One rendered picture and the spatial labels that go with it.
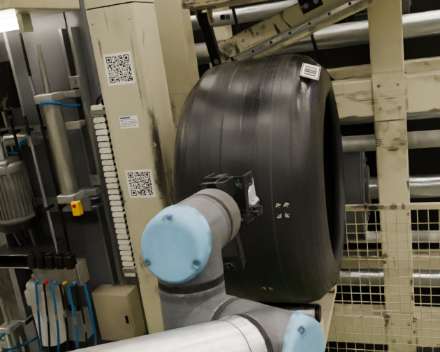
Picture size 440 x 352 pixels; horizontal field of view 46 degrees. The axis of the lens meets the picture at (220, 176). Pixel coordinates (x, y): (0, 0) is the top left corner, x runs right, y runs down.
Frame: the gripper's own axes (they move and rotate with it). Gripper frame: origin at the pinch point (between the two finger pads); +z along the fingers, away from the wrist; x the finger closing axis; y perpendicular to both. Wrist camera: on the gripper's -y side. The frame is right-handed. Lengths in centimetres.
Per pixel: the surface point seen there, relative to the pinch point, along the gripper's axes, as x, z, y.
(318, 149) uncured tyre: -12.5, 10.0, 8.1
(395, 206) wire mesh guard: -26, 66, -16
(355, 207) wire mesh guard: -15, 66, -17
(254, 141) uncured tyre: -1.0, 4.3, 11.1
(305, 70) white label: -9.7, 18.2, 24.3
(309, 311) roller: -6.5, 19.5, -30.4
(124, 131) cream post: 36.7, 21.2, 14.3
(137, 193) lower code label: 36.1, 23.1, -1.7
